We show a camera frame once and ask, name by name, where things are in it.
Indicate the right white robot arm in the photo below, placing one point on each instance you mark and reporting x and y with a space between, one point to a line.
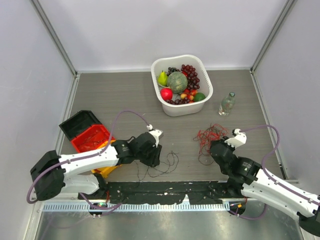
249 179

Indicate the black plastic bin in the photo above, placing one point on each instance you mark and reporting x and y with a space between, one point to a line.
78 123

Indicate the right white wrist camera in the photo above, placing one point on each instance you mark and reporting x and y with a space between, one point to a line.
239 138

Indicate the white plastic fruit basket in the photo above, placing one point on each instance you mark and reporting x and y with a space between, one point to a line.
206 87

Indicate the green netted melon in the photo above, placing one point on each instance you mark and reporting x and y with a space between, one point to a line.
177 82

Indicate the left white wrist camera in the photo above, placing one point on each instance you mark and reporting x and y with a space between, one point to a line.
154 135

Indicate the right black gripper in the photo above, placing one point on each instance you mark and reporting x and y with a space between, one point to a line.
221 140

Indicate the yellow plastic bin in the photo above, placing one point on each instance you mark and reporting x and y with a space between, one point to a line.
105 171

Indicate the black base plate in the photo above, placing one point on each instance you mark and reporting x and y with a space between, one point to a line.
165 192

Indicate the slotted cable duct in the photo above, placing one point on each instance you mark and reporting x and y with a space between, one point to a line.
182 207

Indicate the red grape bunch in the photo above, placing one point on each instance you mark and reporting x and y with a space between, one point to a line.
193 81

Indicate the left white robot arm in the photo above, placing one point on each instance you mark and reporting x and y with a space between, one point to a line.
49 175

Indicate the red plastic bin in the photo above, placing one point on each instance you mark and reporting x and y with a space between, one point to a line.
94 137

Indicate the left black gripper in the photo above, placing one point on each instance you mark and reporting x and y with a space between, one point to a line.
155 159

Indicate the clear glass bottle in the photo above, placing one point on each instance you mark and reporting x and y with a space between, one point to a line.
227 104

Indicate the green yellow pear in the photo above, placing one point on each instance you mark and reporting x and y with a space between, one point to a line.
162 79

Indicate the green lime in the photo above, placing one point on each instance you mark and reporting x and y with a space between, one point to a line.
199 97

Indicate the dark grape bunch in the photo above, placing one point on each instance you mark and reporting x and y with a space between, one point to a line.
172 70

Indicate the red apple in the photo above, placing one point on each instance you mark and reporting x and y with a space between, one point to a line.
166 94

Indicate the cherry cluster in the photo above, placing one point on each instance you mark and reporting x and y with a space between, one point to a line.
187 97

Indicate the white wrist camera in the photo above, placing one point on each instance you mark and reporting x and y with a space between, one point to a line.
239 138
154 135

